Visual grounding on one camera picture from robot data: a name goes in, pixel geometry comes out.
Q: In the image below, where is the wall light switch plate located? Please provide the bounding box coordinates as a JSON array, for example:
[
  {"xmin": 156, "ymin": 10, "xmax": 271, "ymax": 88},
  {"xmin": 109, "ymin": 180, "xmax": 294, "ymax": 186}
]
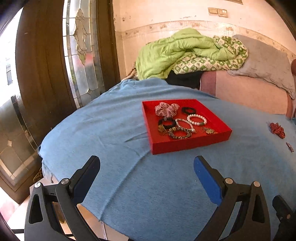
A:
[{"xmin": 208, "ymin": 8, "xmax": 228, "ymax": 18}]

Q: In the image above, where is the red shallow tray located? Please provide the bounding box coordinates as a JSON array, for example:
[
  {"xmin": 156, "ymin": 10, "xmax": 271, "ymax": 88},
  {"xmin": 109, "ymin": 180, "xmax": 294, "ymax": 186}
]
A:
[{"xmin": 142, "ymin": 99, "xmax": 232, "ymax": 155}]

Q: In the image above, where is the stained glass wooden door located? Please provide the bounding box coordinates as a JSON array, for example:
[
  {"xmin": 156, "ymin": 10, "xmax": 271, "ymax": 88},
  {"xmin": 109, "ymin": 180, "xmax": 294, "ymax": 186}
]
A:
[{"xmin": 1, "ymin": 1, "xmax": 120, "ymax": 204}]

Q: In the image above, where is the light blue blanket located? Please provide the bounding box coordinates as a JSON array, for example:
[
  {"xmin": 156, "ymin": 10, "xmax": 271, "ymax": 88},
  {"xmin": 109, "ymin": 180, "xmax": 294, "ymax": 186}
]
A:
[{"xmin": 39, "ymin": 78, "xmax": 295, "ymax": 240}]

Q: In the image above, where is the gold round brooch with pearl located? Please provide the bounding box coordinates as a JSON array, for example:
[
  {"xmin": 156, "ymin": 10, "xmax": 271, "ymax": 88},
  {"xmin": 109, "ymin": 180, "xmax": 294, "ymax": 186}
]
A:
[{"xmin": 201, "ymin": 127, "xmax": 217, "ymax": 135}]

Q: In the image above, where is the small black hair tie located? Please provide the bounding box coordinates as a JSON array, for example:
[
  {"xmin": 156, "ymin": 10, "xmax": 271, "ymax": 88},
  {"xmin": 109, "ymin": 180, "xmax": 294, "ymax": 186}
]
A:
[{"xmin": 181, "ymin": 106, "xmax": 197, "ymax": 115}]

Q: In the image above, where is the white pearl bracelet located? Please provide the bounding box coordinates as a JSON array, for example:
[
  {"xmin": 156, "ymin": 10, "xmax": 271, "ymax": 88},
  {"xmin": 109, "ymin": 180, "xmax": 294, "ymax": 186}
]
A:
[{"xmin": 186, "ymin": 114, "xmax": 208, "ymax": 126}]

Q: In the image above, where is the thin pearl bracelet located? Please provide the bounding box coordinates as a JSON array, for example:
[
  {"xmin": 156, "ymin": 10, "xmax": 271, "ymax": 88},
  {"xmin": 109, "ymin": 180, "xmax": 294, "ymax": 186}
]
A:
[{"xmin": 174, "ymin": 118, "xmax": 197, "ymax": 134}]

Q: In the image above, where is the pink mattress sheet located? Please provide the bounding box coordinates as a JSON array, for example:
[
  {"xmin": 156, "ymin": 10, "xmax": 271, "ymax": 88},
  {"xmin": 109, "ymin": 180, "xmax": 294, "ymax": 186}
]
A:
[{"xmin": 200, "ymin": 71, "xmax": 295, "ymax": 118}]

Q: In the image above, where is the red polka dot scrunchie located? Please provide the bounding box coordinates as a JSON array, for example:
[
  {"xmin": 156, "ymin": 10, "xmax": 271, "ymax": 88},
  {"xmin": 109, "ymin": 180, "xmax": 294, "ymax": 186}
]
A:
[{"xmin": 269, "ymin": 123, "xmax": 285, "ymax": 139}]

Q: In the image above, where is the green quilted comforter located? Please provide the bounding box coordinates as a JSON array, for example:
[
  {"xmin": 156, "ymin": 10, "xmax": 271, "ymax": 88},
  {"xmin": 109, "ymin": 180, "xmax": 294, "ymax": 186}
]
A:
[{"xmin": 135, "ymin": 28, "xmax": 248, "ymax": 80}]

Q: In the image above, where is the grey pillow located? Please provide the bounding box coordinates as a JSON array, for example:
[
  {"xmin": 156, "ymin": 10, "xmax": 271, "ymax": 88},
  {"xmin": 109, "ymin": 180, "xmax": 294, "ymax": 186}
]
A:
[{"xmin": 228, "ymin": 35, "xmax": 295, "ymax": 99}]

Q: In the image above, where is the purple leaf hair clip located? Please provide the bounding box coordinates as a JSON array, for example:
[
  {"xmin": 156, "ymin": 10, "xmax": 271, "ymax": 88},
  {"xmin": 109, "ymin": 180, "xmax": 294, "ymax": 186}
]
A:
[{"xmin": 286, "ymin": 142, "xmax": 294, "ymax": 152}]

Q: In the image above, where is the red white checkered scrunchie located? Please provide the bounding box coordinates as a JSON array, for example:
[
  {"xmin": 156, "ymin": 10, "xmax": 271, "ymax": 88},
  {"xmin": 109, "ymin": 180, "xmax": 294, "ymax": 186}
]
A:
[{"xmin": 154, "ymin": 102, "xmax": 180, "ymax": 118}]

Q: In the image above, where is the black furry scrunchie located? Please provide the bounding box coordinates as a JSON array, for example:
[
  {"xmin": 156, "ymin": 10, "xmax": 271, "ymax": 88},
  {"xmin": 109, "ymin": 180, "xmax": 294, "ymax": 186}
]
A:
[{"xmin": 158, "ymin": 117, "xmax": 177, "ymax": 130}]

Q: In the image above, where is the leopard print bracelet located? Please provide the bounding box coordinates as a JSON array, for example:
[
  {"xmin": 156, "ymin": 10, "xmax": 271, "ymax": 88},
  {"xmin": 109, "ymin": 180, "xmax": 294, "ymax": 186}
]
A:
[{"xmin": 168, "ymin": 127, "xmax": 193, "ymax": 140}]

